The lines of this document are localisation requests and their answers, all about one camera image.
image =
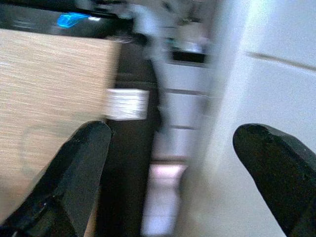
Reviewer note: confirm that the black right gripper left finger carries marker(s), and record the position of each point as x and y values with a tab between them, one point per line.
74	172

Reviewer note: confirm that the white drawer cabinet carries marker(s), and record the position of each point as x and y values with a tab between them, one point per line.
182	108

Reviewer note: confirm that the glossy black appliance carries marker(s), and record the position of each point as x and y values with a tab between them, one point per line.
29	17

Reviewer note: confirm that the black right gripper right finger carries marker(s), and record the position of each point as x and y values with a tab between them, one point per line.
279	168

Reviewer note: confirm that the white cabinet door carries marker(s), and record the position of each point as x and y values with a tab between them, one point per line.
266	86

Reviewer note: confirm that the light wooden cabinet panel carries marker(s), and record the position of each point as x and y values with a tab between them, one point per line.
49	86

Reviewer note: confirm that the blue sticker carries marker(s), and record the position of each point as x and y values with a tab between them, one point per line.
67	19

